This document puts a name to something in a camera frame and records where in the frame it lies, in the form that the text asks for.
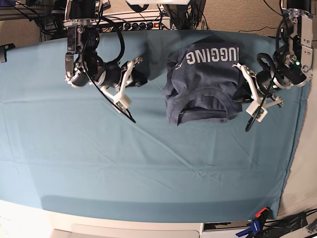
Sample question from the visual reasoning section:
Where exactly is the black camera cable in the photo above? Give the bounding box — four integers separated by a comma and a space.
81, 14, 137, 124
245, 17, 290, 132

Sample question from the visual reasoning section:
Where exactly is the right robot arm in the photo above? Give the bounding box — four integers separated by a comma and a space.
65, 0, 128, 89

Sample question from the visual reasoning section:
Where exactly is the black bag bottom right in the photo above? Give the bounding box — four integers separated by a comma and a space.
255, 209, 317, 238

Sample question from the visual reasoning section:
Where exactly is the teal table cloth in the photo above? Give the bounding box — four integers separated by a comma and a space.
0, 30, 310, 223

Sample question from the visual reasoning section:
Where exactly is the black clamp left edge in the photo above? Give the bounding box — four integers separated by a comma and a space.
0, 43, 15, 63

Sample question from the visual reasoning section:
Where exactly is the orange blue clamp bottom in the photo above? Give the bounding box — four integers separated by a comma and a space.
236, 207, 270, 238

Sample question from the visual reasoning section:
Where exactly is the grey-blue T-shirt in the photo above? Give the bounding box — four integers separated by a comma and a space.
162, 41, 243, 125

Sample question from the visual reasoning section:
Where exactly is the white power strip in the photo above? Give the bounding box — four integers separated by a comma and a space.
106, 15, 173, 31

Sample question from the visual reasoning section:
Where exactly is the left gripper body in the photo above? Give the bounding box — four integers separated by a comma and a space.
256, 70, 280, 95

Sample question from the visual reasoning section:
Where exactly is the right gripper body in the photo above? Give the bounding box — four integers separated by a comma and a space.
98, 63, 122, 88

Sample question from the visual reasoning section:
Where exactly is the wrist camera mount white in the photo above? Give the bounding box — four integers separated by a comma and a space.
100, 57, 143, 115
232, 63, 283, 122

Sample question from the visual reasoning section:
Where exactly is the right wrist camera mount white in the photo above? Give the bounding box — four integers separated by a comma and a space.
100, 57, 143, 115

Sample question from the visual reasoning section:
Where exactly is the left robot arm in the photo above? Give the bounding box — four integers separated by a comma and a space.
233, 0, 314, 103

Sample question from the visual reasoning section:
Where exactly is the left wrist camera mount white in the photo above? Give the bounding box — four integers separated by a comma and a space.
232, 63, 283, 122

